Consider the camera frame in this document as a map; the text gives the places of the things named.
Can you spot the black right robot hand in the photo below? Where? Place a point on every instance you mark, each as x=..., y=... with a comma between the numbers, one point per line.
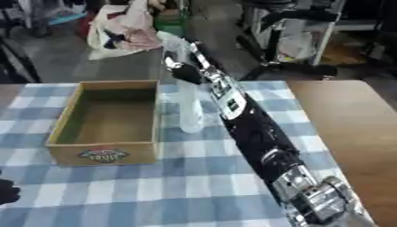
x=187, y=73

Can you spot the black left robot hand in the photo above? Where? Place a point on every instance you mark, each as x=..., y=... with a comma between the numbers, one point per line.
x=7, y=192

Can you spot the translucent white plastic bottle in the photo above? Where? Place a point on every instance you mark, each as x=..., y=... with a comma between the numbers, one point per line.
x=190, y=112

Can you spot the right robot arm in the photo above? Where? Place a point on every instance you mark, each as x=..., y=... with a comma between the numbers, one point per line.
x=258, y=133

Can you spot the tan cardboard box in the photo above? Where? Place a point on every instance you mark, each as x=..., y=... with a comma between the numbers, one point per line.
x=111, y=118

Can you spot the green crate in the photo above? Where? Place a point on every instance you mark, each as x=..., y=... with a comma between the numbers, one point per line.
x=171, y=20

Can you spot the white bag with clothes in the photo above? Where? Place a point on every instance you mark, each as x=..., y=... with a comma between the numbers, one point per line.
x=126, y=35

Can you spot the black tripod stand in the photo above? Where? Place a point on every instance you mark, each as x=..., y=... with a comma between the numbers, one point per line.
x=271, y=53

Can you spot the white shelf rack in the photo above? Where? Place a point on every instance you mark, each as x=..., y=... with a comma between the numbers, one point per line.
x=331, y=26

